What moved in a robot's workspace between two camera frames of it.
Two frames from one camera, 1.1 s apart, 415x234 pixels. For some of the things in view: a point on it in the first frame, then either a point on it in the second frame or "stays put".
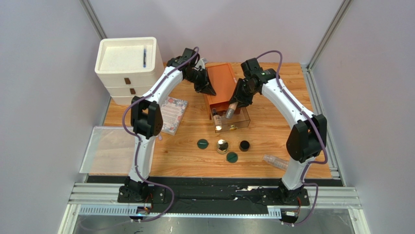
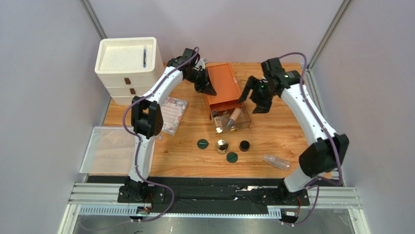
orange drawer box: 222,80 stays put
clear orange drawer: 239,120 stays put
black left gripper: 209,89 stays put
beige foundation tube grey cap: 231,109 → 234,115
